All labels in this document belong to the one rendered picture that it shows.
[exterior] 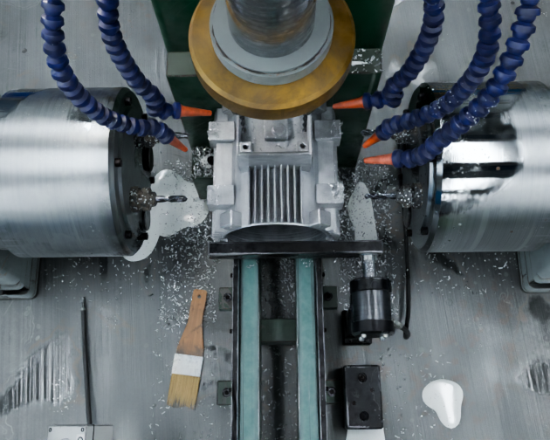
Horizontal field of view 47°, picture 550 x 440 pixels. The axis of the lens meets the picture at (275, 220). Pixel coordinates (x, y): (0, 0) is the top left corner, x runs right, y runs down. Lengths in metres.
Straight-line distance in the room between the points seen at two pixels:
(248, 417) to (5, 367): 0.45
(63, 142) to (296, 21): 0.39
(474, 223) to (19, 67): 0.94
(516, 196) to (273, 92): 0.37
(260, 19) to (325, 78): 0.11
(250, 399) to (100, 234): 0.34
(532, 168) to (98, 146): 0.56
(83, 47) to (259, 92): 0.77
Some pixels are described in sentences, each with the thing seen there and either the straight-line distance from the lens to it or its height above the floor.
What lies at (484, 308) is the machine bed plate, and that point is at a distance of 1.20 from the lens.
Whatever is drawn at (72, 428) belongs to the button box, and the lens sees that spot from 0.90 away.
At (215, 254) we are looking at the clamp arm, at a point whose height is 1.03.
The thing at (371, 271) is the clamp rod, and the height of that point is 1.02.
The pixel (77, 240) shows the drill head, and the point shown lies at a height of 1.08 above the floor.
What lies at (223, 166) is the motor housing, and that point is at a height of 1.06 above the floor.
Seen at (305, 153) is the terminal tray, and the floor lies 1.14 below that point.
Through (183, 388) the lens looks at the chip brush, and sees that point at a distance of 1.13.
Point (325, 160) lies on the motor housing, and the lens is 0.94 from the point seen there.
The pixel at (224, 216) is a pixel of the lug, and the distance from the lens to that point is 0.89.
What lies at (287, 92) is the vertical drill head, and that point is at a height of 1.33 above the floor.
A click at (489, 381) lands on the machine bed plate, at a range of 1.18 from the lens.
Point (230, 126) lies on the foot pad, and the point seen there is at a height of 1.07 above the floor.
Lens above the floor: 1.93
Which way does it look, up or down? 72 degrees down
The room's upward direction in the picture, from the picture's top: 3 degrees counter-clockwise
